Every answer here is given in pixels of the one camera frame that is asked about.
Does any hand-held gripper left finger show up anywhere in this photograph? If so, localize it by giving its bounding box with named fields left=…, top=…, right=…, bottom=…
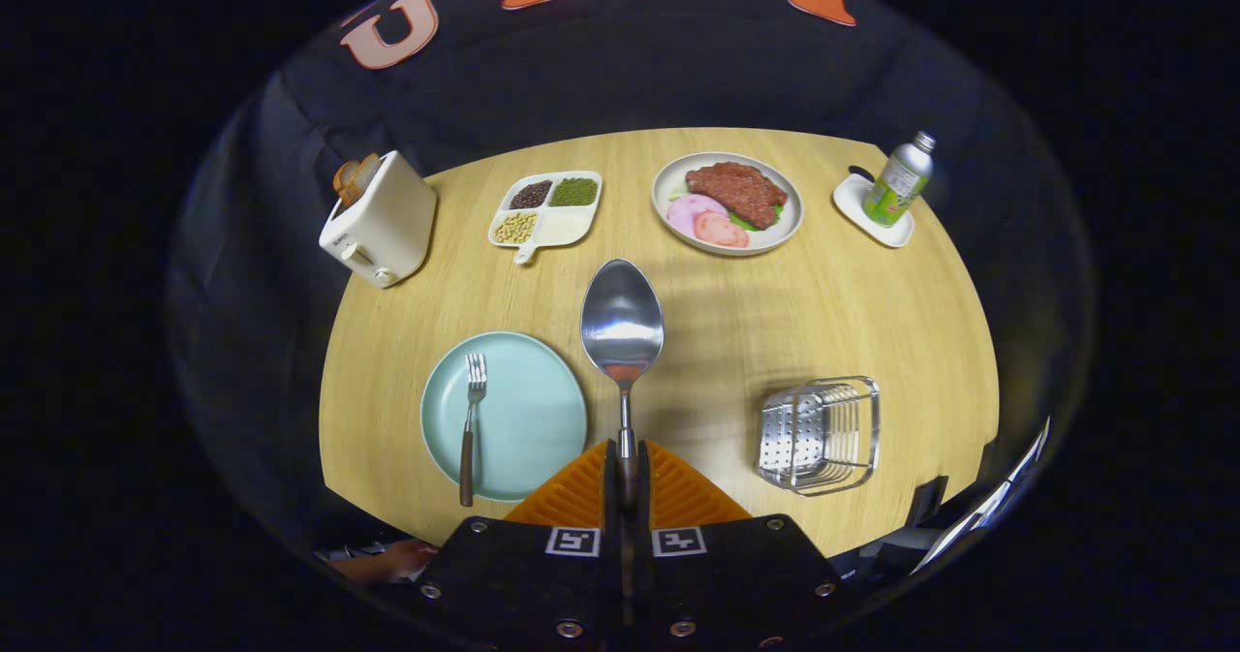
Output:
left=412, top=437, right=626, bottom=652

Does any brown meat steak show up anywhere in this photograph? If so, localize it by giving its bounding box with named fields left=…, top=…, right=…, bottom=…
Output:
left=685, top=161, right=789, bottom=231

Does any toasted bread slice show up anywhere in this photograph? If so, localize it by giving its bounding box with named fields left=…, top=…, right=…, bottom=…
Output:
left=332, top=153, right=382, bottom=203

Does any light blue round plate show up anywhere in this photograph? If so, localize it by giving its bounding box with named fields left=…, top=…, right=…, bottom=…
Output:
left=419, top=330, right=589, bottom=504

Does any metal wire rack basket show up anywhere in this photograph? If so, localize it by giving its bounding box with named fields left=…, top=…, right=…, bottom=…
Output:
left=756, top=376, right=882, bottom=496

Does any fork with brown handle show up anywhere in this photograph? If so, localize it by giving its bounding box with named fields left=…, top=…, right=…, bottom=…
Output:
left=458, top=353, right=488, bottom=509

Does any white divided tray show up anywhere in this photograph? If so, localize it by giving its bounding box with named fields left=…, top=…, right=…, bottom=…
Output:
left=486, top=170, right=604, bottom=265

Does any salmon pink ham slice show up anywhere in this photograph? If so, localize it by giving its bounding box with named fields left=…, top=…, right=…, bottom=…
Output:
left=693, top=210, right=750, bottom=249

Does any silver metal spoon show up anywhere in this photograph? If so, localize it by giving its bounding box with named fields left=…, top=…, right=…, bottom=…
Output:
left=579, top=258, right=666, bottom=512

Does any white round plate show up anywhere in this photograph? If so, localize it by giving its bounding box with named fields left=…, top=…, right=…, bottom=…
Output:
left=651, top=151, right=805, bottom=258

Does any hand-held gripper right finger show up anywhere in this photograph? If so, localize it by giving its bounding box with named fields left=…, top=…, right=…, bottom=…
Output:
left=625, top=437, right=846, bottom=652

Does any green metal bottle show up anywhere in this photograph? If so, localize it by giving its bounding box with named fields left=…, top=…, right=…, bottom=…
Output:
left=861, top=131, right=937, bottom=229

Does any pale pink ham slice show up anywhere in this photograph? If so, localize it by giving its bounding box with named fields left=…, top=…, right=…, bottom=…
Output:
left=666, top=194, right=728, bottom=240

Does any white toaster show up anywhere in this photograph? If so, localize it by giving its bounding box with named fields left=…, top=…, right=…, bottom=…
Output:
left=319, top=150, right=439, bottom=290

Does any white square coaster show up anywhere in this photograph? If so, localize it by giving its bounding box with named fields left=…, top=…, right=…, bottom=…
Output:
left=832, top=170, right=915, bottom=249

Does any person's striped shirt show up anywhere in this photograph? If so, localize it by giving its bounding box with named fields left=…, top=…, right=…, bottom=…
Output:
left=312, top=541, right=388, bottom=564

